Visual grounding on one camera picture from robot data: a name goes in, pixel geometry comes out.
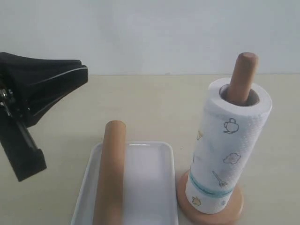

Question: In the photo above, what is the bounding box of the white printed paper towel roll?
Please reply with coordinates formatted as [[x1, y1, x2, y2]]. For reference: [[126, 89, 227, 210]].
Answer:
[[185, 78, 272, 214]]

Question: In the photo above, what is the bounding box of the wooden paper towel holder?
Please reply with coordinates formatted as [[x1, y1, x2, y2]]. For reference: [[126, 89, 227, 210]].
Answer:
[[177, 52, 258, 225]]

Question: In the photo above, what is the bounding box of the white rectangular plastic tray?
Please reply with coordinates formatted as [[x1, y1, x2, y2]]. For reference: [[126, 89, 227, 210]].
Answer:
[[71, 141, 179, 225]]

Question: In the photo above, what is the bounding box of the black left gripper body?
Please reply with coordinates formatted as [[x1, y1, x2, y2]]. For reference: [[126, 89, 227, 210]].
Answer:
[[0, 75, 30, 141]]

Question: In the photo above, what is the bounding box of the brown cardboard tube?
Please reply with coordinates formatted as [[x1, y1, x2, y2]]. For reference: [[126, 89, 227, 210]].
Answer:
[[92, 120, 126, 225]]

